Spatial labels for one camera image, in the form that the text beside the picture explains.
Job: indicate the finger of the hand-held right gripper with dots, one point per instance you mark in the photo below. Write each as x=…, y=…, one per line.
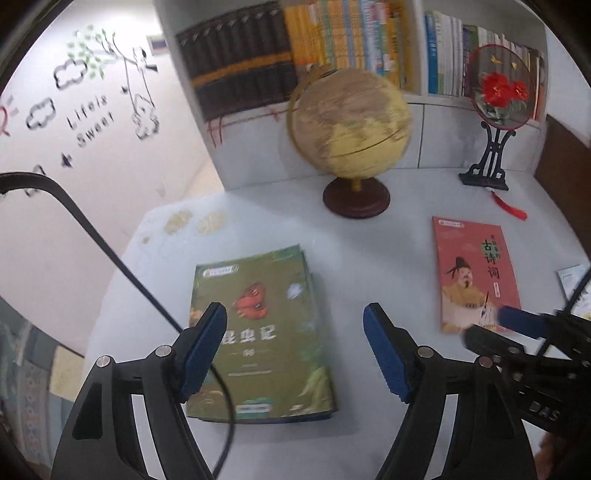
x=526, y=321
x=494, y=344

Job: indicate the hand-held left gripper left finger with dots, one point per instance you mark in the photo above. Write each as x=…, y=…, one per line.
x=203, y=350

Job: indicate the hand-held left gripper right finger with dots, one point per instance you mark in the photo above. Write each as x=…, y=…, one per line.
x=388, y=355

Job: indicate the pale dog cover book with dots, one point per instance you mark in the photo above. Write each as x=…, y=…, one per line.
x=570, y=277

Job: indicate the green butterfly cover book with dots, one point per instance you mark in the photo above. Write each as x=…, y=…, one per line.
x=277, y=360

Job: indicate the salmon red poet book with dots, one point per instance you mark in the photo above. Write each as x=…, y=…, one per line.
x=466, y=240

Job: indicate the row of black books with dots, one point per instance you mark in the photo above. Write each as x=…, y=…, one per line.
x=235, y=60

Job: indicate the row of yellow books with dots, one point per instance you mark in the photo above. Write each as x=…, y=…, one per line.
x=341, y=37

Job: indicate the blue book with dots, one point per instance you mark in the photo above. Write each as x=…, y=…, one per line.
x=300, y=417

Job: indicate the black carved fan stand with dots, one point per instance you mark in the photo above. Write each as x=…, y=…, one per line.
x=491, y=170

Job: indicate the brown wooden cabinet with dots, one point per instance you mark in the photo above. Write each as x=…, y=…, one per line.
x=568, y=166

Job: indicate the patterned floor mat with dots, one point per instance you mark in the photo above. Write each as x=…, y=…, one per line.
x=32, y=378

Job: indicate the white bookshelf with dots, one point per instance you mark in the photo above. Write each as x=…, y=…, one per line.
x=263, y=152

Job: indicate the yellow desk globe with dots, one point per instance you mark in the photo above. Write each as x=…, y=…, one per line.
x=351, y=124

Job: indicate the round embroidered peony fan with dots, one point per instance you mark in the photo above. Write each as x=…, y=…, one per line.
x=501, y=87

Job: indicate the round red flower fan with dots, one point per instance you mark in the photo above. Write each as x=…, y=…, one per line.
x=443, y=55

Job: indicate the wall control panel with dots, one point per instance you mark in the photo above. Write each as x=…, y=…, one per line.
x=159, y=45

